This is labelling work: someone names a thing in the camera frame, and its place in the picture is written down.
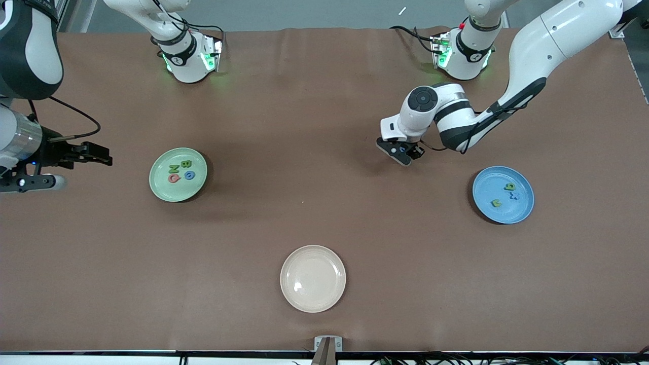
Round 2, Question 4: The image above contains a light green plate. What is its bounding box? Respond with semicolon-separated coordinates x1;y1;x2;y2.
149;148;208;203

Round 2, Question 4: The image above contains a brown table cover mat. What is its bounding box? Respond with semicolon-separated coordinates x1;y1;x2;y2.
0;26;649;353

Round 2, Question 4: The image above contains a blue plate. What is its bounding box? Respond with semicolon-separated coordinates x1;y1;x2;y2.
472;166;535;225

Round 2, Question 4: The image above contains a cream plate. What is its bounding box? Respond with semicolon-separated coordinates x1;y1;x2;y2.
280;245;347;313

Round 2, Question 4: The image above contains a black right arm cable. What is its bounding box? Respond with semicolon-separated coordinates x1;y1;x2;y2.
28;95;102;142

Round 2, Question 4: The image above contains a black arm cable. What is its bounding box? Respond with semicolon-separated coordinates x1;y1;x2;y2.
420;91;530;154
28;95;102;142

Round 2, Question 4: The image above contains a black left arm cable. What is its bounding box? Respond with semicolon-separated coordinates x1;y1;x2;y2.
420;91;530;154

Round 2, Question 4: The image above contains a black left base cable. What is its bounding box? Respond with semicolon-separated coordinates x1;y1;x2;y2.
389;25;438;54

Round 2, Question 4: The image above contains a black base cable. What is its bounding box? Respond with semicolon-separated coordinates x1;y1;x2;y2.
389;25;438;54
180;18;225;44

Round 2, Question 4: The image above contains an aluminium frame profile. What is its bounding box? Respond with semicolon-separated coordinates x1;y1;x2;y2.
55;0;70;32
607;20;649;40

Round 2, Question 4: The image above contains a black right base cable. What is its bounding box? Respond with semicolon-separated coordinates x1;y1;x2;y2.
180;18;225;44

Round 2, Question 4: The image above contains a tangled black cable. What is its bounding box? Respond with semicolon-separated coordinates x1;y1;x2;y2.
370;352;649;365

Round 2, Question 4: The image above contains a grey metal bracket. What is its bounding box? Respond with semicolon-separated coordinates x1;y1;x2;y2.
311;336;343;365

